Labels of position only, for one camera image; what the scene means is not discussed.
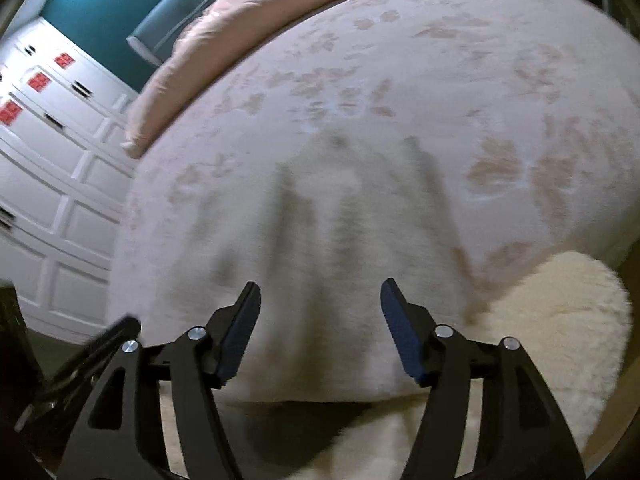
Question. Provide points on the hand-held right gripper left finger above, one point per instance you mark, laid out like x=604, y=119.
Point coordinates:
x=235, y=350

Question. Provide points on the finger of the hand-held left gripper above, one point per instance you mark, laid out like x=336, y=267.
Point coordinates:
x=107, y=340

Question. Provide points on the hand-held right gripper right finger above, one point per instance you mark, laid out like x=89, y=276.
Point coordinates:
x=400, y=332

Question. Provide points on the beige sweater with black hearts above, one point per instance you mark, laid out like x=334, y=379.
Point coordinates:
x=350, y=270

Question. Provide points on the white wardrobe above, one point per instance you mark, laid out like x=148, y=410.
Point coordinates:
x=60, y=210

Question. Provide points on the cream fluffy rug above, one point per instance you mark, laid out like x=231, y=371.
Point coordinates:
x=550, y=325

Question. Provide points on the red door sticker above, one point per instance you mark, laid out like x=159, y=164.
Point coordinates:
x=8, y=112
x=38, y=81
x=63, y=60

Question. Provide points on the pink duvet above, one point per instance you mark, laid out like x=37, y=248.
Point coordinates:
x=165, y=95

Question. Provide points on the pink floral bed blanket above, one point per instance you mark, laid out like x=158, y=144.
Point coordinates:
x=425, y=60

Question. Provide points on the teal padded headboard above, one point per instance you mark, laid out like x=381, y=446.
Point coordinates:
x=167, y=20

